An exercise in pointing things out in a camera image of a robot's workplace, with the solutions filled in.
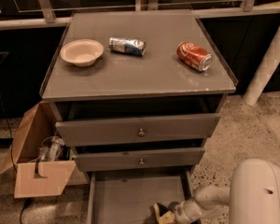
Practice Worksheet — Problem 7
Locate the black floor cable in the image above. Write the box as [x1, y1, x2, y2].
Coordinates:
[19, 197, 32, 224]

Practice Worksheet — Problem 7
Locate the open cardboard box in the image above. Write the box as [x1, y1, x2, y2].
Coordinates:
[0, 102, 88, 198]

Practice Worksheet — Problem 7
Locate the green yellow sponge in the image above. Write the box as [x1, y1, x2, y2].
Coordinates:
[152, 203, 168, 224]

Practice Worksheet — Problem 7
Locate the grey drawer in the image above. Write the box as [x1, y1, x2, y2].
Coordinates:
[74, 147, 205, 172]
[56, 113, 220, 147]
[87, 166, 193, 224]

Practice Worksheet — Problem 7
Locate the grey middle drawer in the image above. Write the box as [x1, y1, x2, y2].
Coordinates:
[74, 147, 205, 172]

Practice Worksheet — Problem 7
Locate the metal window railing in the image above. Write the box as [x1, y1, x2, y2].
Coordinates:
[0, 0, 280, 32]

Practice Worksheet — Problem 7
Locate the red cola can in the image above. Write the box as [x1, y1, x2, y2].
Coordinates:
[176, 41, 212, 72]

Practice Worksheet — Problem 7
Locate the grey top drawer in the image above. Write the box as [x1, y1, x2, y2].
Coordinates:
[56, 113, 220, 147]

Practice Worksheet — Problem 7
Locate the beige paper bowl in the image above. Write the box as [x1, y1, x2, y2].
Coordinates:
[60, 39, 104, 67]

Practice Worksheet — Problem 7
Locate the crushed blue silver can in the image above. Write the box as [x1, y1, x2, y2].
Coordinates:
[108, 37, 146, 56]

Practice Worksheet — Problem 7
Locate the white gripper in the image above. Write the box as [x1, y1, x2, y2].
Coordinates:
[158, 200, 198, 224]

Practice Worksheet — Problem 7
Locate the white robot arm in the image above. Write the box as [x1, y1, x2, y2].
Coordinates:
[166, 24, 280, 224]

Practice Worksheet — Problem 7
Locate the grey bottom drawer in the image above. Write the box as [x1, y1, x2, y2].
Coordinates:
[87, 166, 193, 224]

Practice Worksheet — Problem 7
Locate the grey drawer cabinet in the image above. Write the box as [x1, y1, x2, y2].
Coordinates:
[39, 10, 238, 224]

